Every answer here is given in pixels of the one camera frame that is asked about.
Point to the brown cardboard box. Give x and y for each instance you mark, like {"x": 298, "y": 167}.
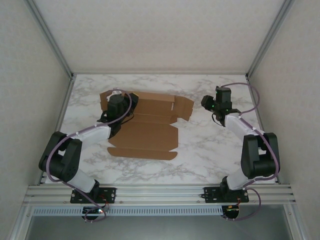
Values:
{"x": 150, "y": 135}

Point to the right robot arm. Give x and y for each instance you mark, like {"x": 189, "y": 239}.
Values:
{"x": 260, "y": 162}

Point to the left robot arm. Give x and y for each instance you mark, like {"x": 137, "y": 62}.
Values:
{"x": 65, "y": 160}

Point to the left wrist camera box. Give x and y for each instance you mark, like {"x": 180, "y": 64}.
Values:
{"x": 115, "y": 93}

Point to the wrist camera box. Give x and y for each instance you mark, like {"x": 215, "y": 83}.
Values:
{"x": 115, "y": 93}
{"x": 222, "y": 93}

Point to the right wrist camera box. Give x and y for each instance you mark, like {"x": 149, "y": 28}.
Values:
{"x": 222, "y": 93}

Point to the aluminium frame post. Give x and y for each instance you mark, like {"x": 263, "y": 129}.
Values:
{"x": 51, "y": 37}
{"x": 269, "y": 37}

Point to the wide aluminium base rail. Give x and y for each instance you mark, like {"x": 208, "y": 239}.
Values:
{"x": 160, "y": 195}

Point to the aluminium frame leg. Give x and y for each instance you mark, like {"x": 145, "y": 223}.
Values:
{"x": 21, "y": 225}
{"x": 295, "y": 225}

